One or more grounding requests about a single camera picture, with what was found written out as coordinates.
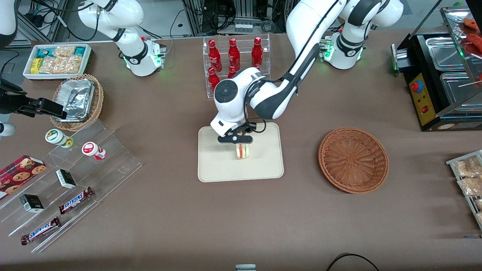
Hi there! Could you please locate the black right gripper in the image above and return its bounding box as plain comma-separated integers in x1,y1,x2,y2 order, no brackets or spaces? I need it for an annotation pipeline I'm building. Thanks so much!
0,79,68,119

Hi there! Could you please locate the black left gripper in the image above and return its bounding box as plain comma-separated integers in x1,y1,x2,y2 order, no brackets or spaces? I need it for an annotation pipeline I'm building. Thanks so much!
217,126,254,152

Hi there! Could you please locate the beige plastic tray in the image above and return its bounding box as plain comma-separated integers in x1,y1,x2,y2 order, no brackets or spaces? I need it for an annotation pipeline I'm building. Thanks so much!
198,122,285,183

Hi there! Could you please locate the silver foil tray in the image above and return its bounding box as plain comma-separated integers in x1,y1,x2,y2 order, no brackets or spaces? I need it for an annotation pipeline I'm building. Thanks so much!
55,78,96,123

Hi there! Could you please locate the tan wicker basket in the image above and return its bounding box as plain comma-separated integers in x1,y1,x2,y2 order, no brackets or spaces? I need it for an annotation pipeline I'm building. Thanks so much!
50,73,104,132

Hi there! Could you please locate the round brown wicker basket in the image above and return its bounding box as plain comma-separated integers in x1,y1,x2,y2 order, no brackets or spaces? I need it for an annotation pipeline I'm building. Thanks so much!
318,127,389,195

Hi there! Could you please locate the green lid yogurt cup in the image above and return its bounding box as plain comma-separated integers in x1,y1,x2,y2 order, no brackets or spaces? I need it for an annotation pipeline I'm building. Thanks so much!
45,128,74,149

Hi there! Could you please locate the white snack bin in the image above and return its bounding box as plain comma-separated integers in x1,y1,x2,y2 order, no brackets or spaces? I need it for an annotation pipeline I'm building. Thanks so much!
23,44,92,81

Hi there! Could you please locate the clear rice cracker bag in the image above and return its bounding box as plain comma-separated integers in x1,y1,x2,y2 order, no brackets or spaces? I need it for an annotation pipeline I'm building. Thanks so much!
53,46,76,58
39,56,82,74

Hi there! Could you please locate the red lid yogurt cup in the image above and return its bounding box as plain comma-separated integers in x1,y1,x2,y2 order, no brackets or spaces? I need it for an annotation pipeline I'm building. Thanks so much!
81,141,107,161

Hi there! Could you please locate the small black box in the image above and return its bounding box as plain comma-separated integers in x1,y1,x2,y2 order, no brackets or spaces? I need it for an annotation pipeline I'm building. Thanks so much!
19,194,45,213
55,169,77,189

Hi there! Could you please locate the red cookie box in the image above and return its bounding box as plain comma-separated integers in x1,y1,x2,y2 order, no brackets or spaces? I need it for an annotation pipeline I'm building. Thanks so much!
0,155,47,200

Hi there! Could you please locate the clear acrylic stepped display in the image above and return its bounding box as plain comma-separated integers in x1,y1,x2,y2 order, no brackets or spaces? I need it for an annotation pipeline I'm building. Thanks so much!
0,119,143,254

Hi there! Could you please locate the clear acrylic bottle rack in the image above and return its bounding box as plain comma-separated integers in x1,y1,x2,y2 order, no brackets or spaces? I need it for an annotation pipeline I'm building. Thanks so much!
203,33,271,99

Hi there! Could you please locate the brown Snickers bar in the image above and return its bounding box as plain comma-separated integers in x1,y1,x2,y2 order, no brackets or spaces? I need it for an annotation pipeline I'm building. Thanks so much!
58,187,95,215
20,216,61,246

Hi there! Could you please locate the black food warmer machine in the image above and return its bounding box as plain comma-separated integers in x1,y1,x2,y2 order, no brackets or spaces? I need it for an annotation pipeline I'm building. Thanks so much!
391,5,482,132

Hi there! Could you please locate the clear bagged snack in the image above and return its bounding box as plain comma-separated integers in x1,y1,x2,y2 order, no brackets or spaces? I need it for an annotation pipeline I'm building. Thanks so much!
453,157,482,178
457,176,482,196

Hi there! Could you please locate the orange fried food skewer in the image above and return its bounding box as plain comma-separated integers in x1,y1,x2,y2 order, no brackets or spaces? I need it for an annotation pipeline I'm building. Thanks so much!
463,17,482,31
466,33,482,55

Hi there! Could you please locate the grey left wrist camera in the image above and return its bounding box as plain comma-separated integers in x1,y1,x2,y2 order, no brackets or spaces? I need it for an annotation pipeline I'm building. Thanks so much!
210,117,238,137

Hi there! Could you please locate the aluminium frame with cables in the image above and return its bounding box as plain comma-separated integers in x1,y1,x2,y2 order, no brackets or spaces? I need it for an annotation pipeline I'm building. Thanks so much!
180,0,302,37

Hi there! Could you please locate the black base cable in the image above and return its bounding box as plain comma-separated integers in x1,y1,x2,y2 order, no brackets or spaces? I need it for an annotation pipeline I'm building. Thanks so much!
164,11,190,55

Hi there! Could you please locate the black cable loop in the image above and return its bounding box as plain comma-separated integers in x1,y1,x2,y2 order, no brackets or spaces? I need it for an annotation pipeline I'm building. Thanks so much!
325,253,381,271

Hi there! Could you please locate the grey wire snack tray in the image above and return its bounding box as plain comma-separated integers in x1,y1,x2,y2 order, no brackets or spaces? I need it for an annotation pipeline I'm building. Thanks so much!
446,149,482,231

